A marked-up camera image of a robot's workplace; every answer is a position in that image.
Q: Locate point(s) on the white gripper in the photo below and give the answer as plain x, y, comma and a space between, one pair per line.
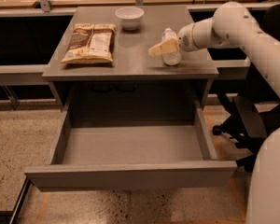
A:
185, 38

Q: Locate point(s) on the blue plastic bottle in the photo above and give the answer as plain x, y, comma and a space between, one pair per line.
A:
172, 58

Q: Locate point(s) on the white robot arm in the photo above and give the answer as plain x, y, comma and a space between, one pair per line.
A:
263, 206

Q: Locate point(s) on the grey open top drawer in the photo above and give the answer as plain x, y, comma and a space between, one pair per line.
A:
152, 138

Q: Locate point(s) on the white bowl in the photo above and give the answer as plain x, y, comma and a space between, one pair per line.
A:
130, 18

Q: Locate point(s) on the grey cabinet desk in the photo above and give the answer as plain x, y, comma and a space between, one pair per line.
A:
131, 61

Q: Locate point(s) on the brown yellow snack bag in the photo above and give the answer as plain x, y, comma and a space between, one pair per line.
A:
90, 43

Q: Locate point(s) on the black office chair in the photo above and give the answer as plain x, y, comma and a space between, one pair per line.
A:
255, 111

